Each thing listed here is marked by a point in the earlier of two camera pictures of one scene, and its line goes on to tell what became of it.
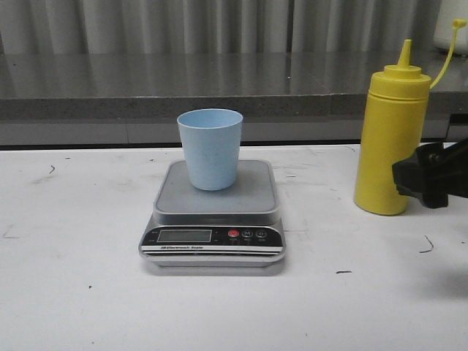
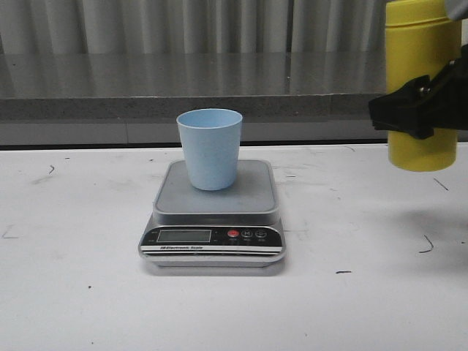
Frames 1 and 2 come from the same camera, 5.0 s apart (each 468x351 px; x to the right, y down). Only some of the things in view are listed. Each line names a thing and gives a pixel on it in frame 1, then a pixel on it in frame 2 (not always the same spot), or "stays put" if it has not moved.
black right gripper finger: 433,173 → 423,106
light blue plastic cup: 211,141 stays put
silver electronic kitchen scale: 238,227 stays put
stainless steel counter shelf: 134,98 stays put
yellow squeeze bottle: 396,119 → 421,39
